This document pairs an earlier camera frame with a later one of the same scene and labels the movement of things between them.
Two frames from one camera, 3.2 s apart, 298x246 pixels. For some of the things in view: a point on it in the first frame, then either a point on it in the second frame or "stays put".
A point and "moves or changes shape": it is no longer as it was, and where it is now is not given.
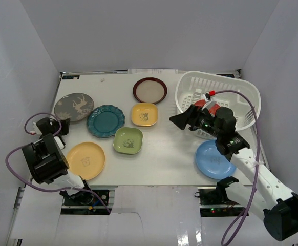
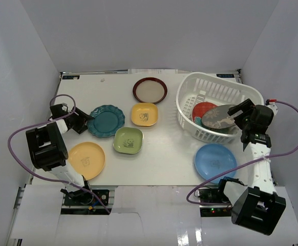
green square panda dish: x=128 y=140 stays put
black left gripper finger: x=65 y=130 -> x=85 y=127
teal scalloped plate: x=103 y=121 stays put
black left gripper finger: x=65 y=123 -> x=85 y=116
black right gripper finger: x=181 y=120 -> x=246 y=104
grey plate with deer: x=76 y=106 moves or changes shape
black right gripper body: x=206 y=124 -> x=247 y=126
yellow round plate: x=86 y=159 stays put
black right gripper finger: x=197 y=115 -> x=242 y=119
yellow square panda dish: x=144 y=114 stays put
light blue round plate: x=212 y=163 stays put
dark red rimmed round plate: x=149 y=89 stays put
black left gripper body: x=62 y=125 -> x=78 y=120
